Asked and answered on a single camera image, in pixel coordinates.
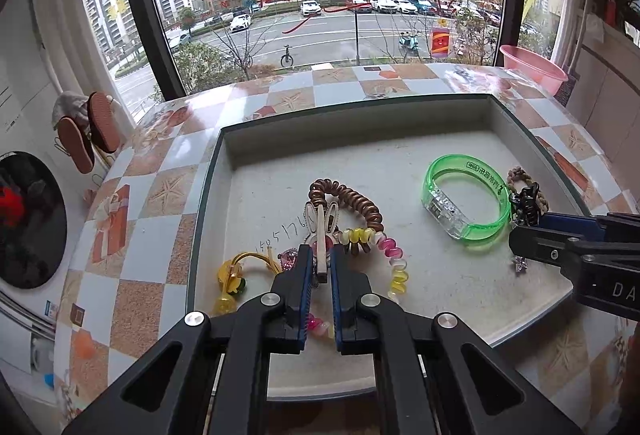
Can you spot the grey cloth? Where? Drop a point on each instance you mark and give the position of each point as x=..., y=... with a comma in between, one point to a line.
x=67, y=105

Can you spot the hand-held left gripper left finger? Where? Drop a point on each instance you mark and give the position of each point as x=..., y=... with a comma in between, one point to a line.
x=308, y=310

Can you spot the pink plastic basin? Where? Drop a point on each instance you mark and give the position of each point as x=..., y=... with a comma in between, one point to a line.
x=532, y=65

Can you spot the pink gem hair ornament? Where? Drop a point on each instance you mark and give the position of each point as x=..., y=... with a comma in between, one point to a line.
x=289, y=260

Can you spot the grey shallow tray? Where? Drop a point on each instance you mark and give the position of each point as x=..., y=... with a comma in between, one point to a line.
x=350, y=155

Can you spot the brown-soled slipper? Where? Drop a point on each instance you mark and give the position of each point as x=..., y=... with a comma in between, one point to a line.
x=75, y=145
x=104, y=122

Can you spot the white rabbit hair clip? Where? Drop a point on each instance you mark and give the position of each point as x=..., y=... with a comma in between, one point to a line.
x=320, y=225

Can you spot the white washing machine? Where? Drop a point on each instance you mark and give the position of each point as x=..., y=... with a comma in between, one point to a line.
x=30, y=225

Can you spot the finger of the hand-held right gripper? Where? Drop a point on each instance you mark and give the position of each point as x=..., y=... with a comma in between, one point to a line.
x=545, y=247
x=575, y=224

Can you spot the black window frame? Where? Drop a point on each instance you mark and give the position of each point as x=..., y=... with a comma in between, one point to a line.
x=150, y=15

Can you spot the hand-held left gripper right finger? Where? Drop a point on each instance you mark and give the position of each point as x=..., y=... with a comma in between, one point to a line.
x=337, y=310

